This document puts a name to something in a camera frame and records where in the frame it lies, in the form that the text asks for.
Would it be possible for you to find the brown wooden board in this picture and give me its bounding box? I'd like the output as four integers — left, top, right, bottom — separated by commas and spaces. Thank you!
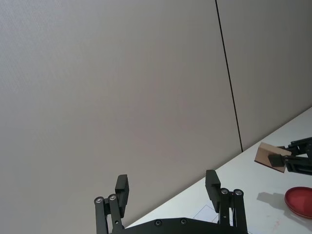
254, 142, 293, 174

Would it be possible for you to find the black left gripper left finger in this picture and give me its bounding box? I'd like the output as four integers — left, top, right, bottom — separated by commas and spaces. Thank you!
94, 174, 129, 234

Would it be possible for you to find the red round plate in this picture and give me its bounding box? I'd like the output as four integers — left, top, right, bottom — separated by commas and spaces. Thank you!
284, 186, 312, 218

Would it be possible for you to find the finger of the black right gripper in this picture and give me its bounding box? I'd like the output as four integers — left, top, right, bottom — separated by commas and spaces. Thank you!
268, 152, 312, 176
277, 137, 312, 156

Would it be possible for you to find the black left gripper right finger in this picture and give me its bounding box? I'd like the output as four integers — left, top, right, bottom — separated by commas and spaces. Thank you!
205, 170, 248, 234

